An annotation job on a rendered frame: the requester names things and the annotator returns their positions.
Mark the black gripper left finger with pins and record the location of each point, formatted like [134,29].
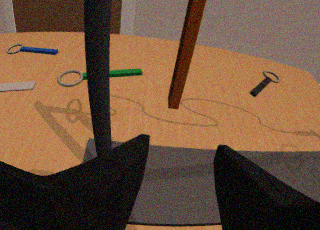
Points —
[96,195]

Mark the blue handled grey loop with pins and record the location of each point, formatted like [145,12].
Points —
[32,50]

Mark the green rod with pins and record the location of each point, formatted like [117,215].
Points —
[117,73]

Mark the grey loop with black handle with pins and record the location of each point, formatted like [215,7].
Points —
[264,83]

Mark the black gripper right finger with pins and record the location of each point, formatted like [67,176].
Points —
[251,199]

